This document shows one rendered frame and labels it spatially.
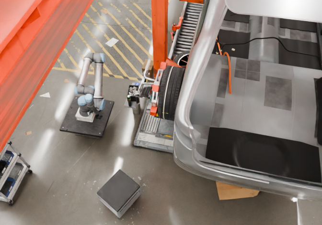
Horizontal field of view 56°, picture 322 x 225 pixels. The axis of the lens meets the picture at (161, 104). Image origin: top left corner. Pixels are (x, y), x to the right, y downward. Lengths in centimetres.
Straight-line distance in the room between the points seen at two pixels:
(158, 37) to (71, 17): 252
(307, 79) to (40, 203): 361
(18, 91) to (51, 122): 372
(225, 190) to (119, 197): 136
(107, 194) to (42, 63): 271
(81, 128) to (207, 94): 185
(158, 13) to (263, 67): 147
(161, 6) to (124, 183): 208
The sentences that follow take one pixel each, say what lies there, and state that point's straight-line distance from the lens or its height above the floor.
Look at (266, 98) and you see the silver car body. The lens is 367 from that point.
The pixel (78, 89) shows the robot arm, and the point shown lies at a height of 103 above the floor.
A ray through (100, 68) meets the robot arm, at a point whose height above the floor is 91.
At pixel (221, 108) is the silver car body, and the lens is 353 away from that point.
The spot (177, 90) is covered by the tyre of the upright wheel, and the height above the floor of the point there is 113.
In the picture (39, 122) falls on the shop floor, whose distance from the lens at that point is 489.
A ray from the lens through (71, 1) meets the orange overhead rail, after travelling 143.
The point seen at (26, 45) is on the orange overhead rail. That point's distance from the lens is 124.
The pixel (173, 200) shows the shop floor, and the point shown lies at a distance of 400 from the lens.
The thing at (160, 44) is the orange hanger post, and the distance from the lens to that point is 386.
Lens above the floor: 377
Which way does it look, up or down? 53 degrees down
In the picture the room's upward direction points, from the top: 1 degrees counter-clockwise
